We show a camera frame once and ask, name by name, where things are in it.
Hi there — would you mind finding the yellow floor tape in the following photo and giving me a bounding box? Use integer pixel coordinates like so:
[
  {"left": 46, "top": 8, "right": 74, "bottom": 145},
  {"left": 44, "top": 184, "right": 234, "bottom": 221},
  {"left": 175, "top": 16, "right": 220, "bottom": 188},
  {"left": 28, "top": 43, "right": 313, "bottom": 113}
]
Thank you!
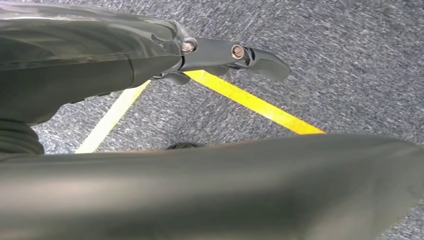
[{"left": 75, "top": 69, "right": 327, "bottom": 155}]

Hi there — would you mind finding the black robot foot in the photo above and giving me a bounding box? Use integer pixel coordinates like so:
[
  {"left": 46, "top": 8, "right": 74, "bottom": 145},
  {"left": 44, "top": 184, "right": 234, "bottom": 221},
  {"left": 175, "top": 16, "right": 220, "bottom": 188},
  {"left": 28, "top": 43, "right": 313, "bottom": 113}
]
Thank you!
[{"left": 166, "top": 142, "right": 207, "bottom": 151}]

